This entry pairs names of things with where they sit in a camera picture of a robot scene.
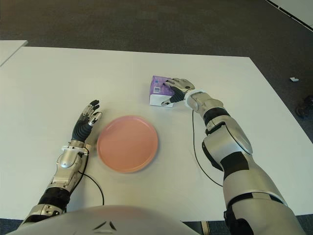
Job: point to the dark shoes on floor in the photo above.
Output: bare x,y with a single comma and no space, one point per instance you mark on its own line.
305,107

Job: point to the adjacent white table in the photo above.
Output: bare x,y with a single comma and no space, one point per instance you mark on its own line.
8,49

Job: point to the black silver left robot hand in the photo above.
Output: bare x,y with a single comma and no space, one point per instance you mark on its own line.
82,131

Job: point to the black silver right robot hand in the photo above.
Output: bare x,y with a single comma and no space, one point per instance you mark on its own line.
183,84

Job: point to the round pink plate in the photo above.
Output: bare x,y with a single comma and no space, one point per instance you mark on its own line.
127,144

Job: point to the grey robot torso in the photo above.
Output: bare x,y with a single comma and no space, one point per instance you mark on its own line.
97,220

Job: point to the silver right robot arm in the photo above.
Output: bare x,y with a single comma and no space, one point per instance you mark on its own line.
230,142

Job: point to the purple tissue paper pack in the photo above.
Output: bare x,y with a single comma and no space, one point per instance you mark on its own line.
156,84

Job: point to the grey table leg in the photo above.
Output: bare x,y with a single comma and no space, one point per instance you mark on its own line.
205,227

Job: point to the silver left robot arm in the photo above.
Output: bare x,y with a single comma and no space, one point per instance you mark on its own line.
66,160

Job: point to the small white floor scrap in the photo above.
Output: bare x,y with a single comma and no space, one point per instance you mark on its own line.
293,79

